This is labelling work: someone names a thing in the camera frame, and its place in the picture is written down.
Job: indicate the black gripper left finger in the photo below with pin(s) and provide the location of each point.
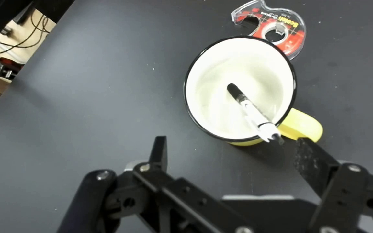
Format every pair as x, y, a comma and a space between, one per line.
151, 202

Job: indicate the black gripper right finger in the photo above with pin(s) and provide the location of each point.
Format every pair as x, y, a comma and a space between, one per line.
349, 198

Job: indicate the white pen with black cap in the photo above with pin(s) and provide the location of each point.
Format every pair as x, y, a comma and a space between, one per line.
251, 110

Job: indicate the yellow enamel mug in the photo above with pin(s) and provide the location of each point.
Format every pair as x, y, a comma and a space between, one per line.
238, 81

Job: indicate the clear red tape dispenser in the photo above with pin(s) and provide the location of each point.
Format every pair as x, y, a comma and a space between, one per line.
287, 36

